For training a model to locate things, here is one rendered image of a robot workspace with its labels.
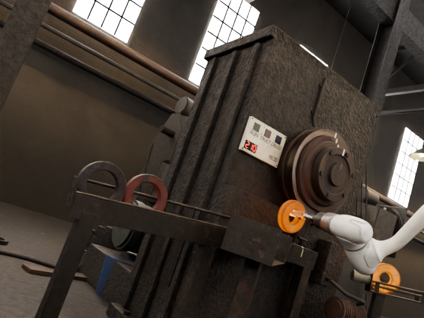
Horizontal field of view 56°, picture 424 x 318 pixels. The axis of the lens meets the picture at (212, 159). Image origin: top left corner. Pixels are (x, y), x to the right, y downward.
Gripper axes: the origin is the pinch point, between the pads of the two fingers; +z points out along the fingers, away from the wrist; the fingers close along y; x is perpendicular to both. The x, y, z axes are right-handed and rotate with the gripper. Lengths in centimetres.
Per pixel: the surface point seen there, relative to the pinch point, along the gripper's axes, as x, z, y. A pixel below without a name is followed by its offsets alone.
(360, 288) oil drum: -32, 135, 269
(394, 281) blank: -13, -15, 71
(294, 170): 20.8, 7.8, -1.0
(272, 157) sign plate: 24.7, 21.3, -5.5
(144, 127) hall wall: 104, 622, 150
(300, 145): 33.6, 8.5, -2.2
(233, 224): -15.0, -16.4, -43.9
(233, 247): -23, -19, -42
